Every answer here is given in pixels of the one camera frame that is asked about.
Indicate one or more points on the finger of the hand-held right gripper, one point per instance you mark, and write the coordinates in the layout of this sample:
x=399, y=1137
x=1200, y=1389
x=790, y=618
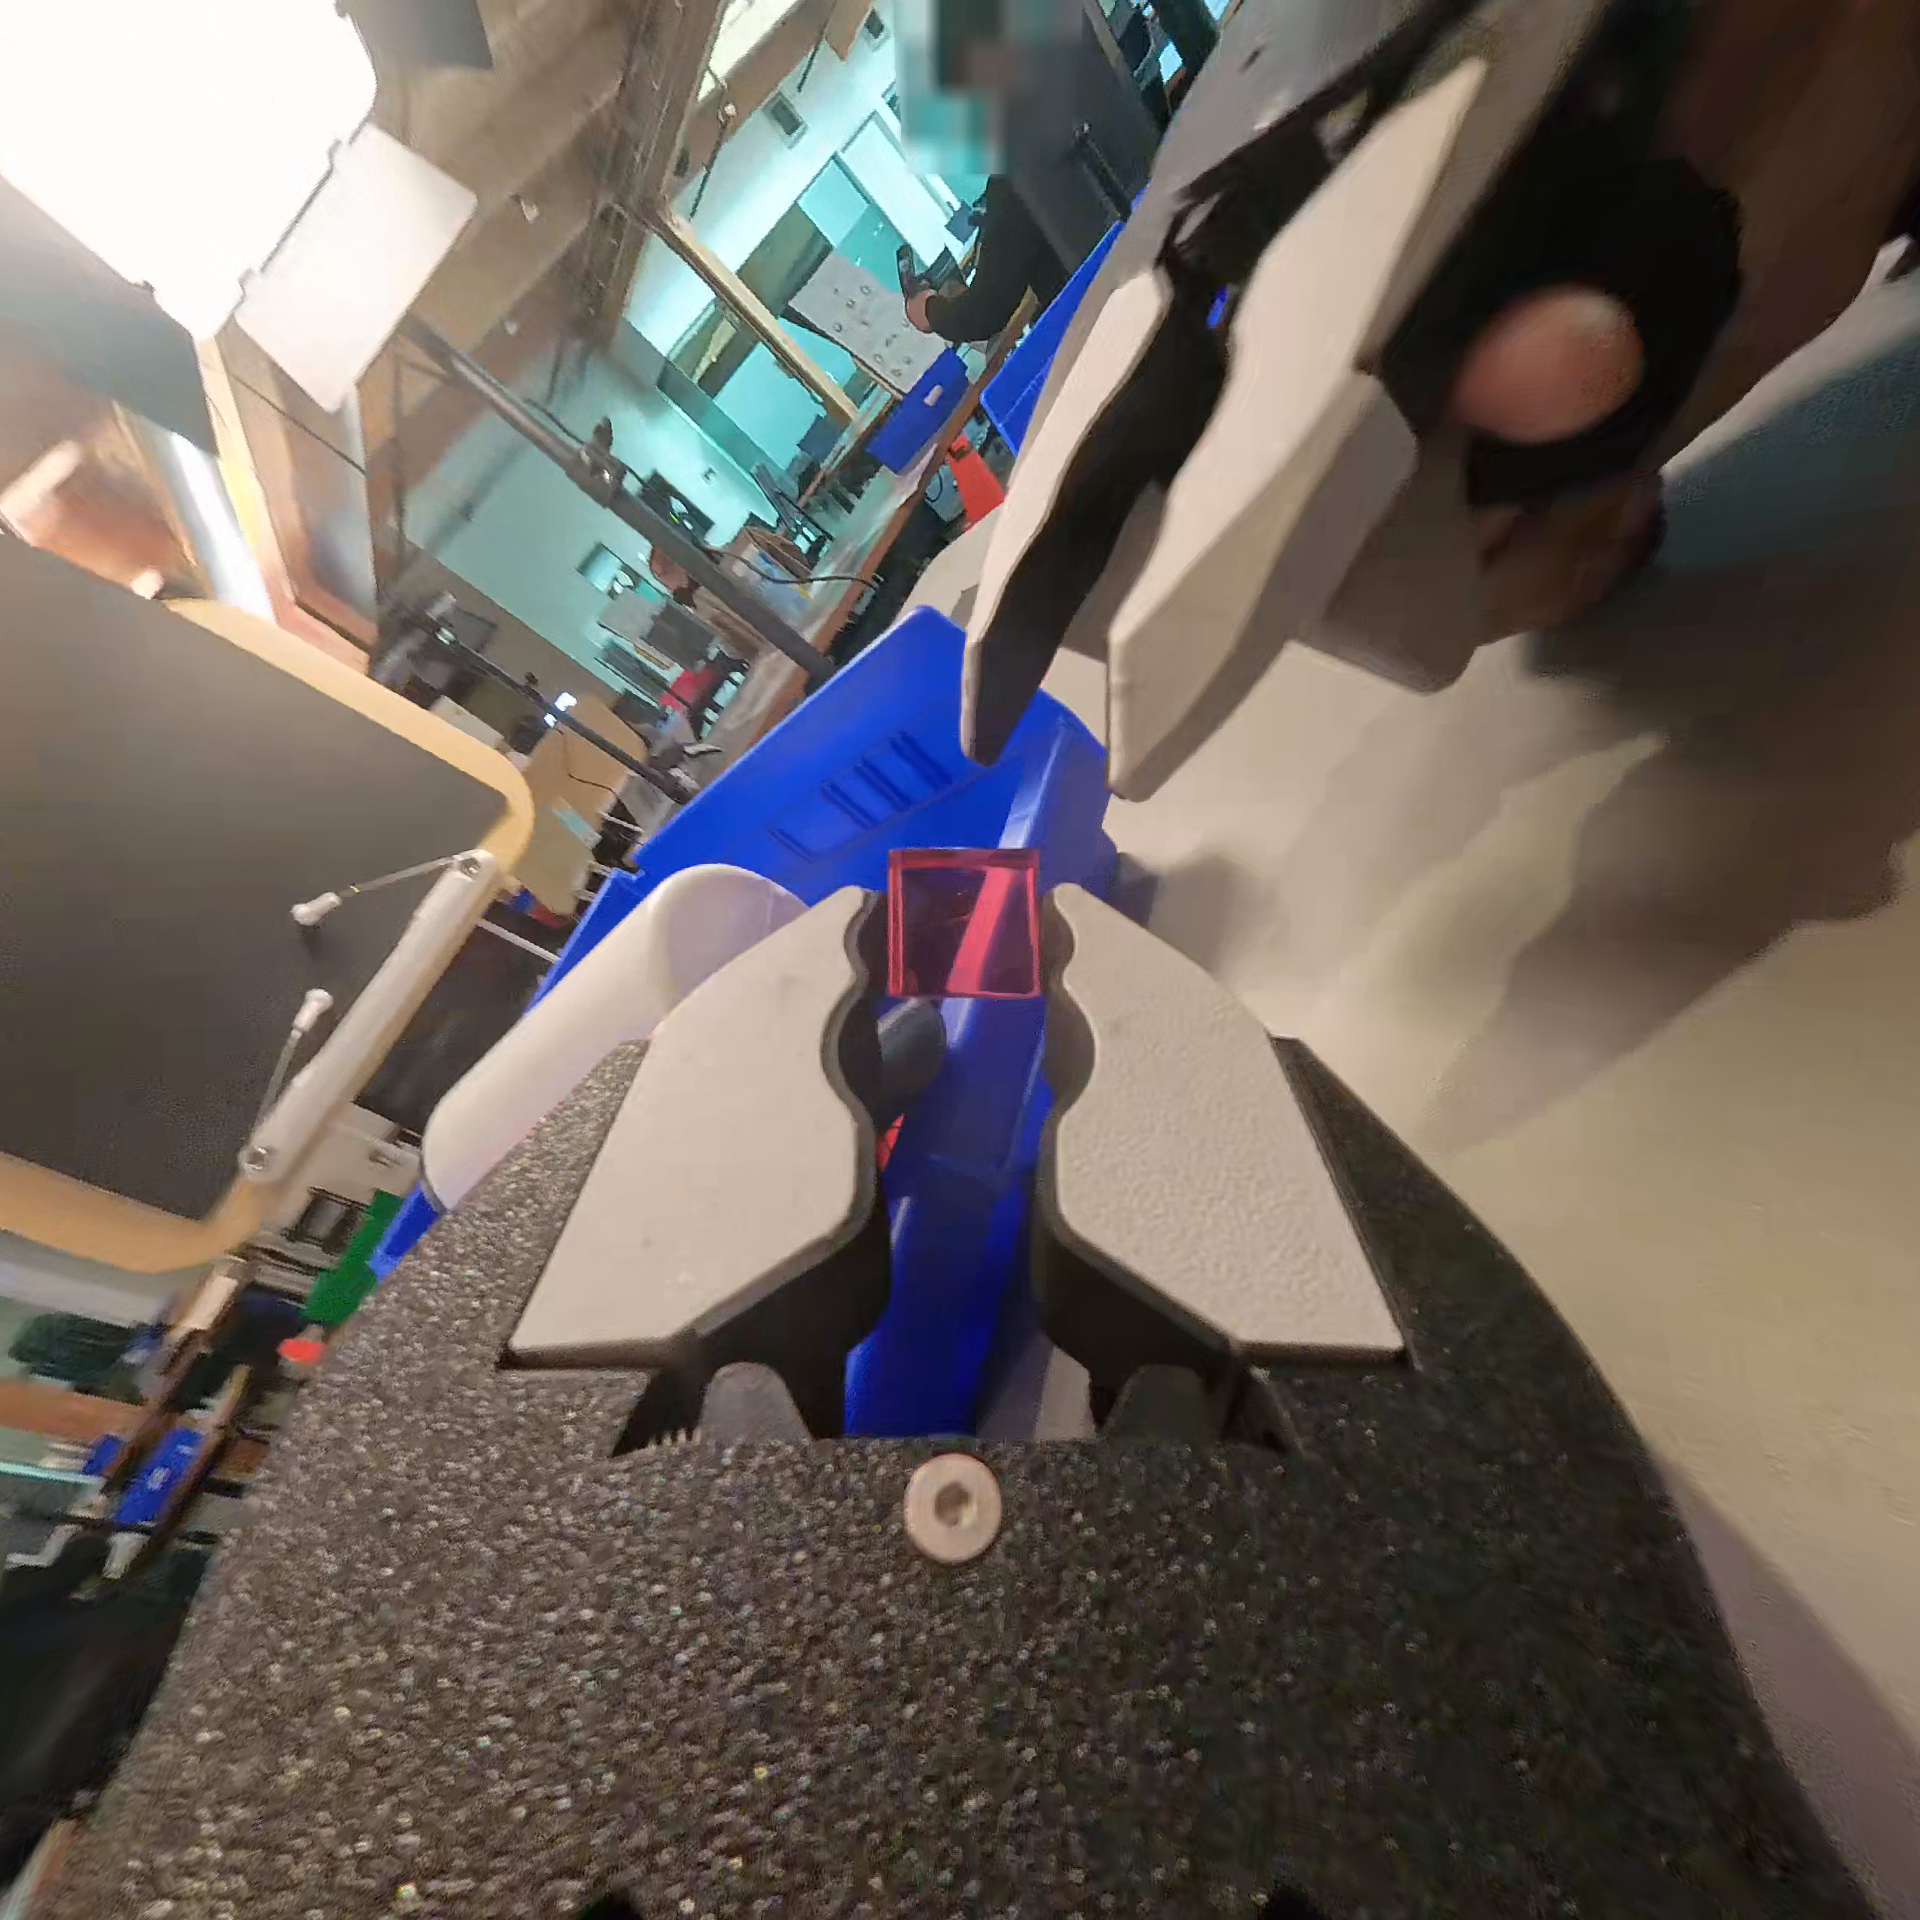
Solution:
x=1027, y=495
x=1276, y=451

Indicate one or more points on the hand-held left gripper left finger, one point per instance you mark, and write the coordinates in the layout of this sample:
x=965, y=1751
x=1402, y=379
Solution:
x=704, y=1185

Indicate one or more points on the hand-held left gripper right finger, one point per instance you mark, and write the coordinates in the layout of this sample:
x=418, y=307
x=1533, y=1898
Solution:
x=1214, y=1185

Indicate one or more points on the blue plastic bin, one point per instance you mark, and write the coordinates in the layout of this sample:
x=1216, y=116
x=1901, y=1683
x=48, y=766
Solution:
x=840, y=751
x=1050, y=330

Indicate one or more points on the red translucent cube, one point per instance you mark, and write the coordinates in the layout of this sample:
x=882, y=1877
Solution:
x=960, y=922

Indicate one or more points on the person's right hand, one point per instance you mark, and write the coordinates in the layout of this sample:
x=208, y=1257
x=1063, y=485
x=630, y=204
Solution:
x=1552, y=370

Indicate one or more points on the orange traffic cone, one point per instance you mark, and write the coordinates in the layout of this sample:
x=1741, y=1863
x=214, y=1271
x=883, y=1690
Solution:
x=974, y=483

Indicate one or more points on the white plastic cup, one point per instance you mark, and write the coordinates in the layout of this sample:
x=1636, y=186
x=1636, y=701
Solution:
x=600, y=991

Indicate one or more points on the white sign board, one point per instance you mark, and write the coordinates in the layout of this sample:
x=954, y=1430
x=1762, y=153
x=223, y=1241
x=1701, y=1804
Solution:
x=863, y=316

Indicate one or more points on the green plastic item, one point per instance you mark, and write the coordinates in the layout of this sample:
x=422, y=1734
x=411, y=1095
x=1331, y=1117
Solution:
x=348, y=1261

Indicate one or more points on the white light bar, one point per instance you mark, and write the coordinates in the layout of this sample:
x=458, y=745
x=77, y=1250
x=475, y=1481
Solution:
x=376, y=1004

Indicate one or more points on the black pole stand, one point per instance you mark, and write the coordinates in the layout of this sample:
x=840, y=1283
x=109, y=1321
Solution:
x=630, y=511

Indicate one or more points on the black board wooden rim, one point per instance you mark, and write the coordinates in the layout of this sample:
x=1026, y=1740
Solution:
x=181, y=870

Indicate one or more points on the LED light panel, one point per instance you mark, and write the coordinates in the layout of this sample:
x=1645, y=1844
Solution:
x=165, y=135

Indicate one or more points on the silver ceiling duct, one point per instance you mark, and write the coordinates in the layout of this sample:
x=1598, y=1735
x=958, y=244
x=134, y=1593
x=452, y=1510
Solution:
x=219, y=525

